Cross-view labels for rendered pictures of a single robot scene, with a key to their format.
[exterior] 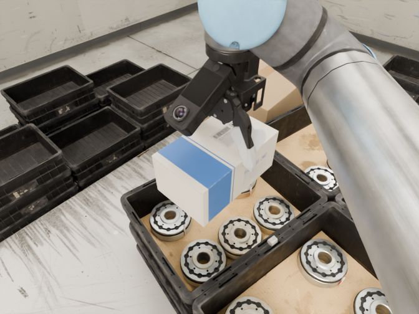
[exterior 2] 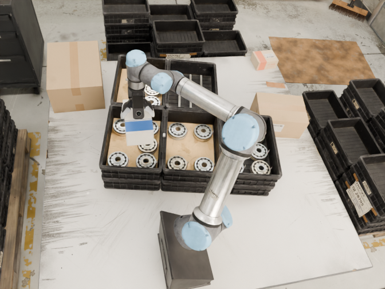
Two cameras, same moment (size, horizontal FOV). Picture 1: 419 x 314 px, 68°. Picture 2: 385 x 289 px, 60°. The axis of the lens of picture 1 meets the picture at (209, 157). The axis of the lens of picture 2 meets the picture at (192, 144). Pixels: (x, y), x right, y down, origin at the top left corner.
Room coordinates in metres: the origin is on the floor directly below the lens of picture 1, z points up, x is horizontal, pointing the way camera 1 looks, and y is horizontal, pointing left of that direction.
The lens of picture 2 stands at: (-0.25, 0.70, 2.31)
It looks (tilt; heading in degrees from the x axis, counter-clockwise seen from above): 55 degrees down; 296
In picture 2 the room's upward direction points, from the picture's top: 12 degrees clockwise
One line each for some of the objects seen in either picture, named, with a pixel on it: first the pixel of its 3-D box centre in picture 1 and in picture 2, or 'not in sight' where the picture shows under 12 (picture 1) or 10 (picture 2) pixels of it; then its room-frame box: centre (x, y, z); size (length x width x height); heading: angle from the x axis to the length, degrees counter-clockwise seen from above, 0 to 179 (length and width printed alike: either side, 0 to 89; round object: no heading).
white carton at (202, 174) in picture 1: (217, 161); (137, 121); (0.40, -0.01, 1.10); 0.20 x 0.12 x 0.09; 137
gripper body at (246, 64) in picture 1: (231, 79); (136, 93); (0.42, -0.03, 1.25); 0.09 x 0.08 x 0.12; 137
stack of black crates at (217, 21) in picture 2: not in sight; (210, 23); (1.07, -1.82, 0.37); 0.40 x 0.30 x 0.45; 47
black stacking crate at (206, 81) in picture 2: not in sight; (191, 91); (0.44, -0.53, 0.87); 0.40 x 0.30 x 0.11; 126
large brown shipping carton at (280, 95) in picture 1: (260, 94); (76, 75); (1.08, -0.21, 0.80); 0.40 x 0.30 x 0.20; 139
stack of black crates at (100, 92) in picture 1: (119, 98); not in sight; (1.77, 0.61, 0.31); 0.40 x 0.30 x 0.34; 137
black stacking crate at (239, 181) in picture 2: not in sight; (246, 149); (-0.04, -0.39, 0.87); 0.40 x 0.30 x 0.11; 126
